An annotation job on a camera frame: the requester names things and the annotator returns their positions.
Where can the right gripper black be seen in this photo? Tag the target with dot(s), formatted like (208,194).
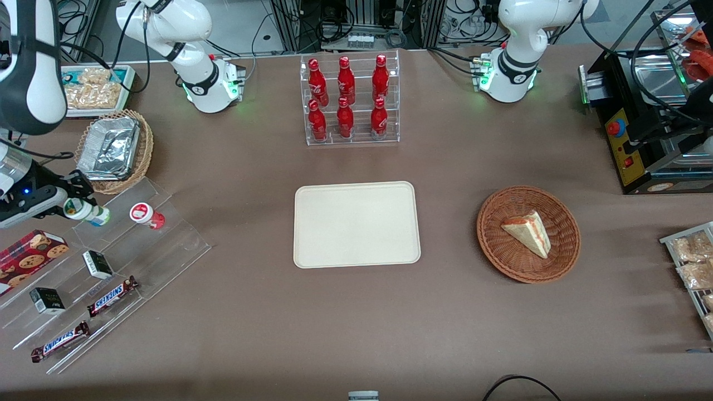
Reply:
(49,182)

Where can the green gum bottle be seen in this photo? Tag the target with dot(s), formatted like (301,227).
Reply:
(92,214)

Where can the aluminium foil container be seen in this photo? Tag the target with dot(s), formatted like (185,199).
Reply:
(108,147)

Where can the white power strip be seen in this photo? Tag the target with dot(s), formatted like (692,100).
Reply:
(360,40)

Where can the oval wicker basket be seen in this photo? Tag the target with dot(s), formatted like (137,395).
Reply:
(143,150)

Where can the grey device edge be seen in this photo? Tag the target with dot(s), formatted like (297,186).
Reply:
(363,396)

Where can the clear bag of snacks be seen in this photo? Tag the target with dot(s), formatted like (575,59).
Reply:
(709,323)
(690,248)
(708,302)
(697,275)

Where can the teal bin of snack bags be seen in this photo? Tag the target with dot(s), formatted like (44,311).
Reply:
(92,92)

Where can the small black box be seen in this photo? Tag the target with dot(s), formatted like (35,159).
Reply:
(47,301)
(98,265)

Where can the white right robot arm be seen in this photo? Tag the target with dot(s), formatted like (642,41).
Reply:
(203,83)

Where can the round brown wicker basket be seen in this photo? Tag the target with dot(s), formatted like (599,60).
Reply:
(501,250)

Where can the clear acrylic step shelf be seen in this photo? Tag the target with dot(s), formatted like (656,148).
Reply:
(167,250)

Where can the clear acrylic bottle rack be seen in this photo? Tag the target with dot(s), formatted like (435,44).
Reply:
(359,133)

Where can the red cookie box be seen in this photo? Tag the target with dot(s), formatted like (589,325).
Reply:
(28,259)

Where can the black yellow food warmer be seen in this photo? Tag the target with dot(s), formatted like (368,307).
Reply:
(640,156)

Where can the wrapped triangle sandwich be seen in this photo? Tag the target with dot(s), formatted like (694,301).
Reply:
(532,231)

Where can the cream plastic tray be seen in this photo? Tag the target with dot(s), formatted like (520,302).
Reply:
(356,225)

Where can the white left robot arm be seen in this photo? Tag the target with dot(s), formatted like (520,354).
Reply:
(515,72)

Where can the red cola bottle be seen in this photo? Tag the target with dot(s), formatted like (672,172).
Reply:
(346,81)
(379,117)
(317,121)
(380,78)
(317,83)
(345,118)

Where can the red gum bottle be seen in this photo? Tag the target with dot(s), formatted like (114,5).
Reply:
(146,214)

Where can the Snickers chocolate bar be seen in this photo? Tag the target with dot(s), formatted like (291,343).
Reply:
(111,297)
(60,341)

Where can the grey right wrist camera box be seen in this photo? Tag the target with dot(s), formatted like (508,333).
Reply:
(33,209)

